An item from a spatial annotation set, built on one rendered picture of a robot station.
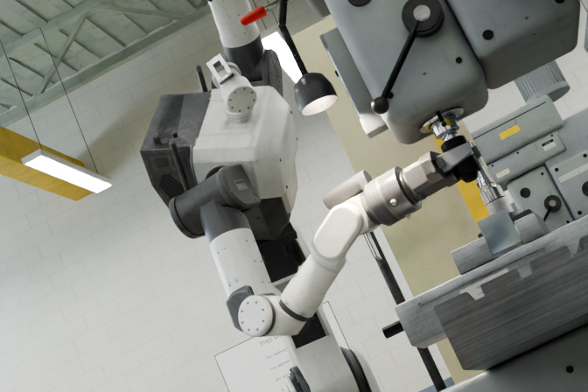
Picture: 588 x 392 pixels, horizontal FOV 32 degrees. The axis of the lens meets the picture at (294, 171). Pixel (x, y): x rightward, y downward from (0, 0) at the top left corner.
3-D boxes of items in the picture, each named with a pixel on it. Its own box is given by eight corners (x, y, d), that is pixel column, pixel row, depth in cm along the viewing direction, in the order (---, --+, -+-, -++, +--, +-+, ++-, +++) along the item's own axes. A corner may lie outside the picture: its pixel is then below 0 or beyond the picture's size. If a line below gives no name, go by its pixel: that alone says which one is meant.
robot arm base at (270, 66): (223, 119, 247) (205, 94, 237) (228, 74, 253) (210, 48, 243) (283, 112, 242) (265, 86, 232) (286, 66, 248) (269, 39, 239)
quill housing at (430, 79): (385, 128, 174) (309, -28, 183) (402, 152, 194) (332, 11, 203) (488, 76, 172) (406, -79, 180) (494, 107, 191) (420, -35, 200)
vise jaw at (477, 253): (460, 275, 163) (449, 252, 164) (466, 283, 177) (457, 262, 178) (494, 258, 162) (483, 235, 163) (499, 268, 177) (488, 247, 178)
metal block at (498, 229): (493, 255, 167) (476, 221, 169) (494, 258, 173) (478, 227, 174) (521, 241, 166) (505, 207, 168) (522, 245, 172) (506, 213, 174)
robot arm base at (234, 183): (194, 255, 210) (161, 210, 208) (211, 228, 222) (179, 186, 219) (252, 220, 205) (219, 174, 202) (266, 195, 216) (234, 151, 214)
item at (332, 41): (366, 134, 183) (318, 35, 189) (369, 139, 187) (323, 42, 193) (386, 123, 183) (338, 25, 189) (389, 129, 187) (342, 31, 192)
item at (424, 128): (417, 126, 179) (415, 122, 179) (423, 137, 187) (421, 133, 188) (461, 104, 178) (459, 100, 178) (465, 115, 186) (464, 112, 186)
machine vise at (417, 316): (411, 346, 163) (382, 283, 166) (422, 349, 177) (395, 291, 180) (617, 251, 158) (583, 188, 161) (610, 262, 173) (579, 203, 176)
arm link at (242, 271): (231, 352, 195) (193, 248, 203) (272, 350, 205) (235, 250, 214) (274, 325, 190) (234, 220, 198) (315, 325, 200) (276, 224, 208)
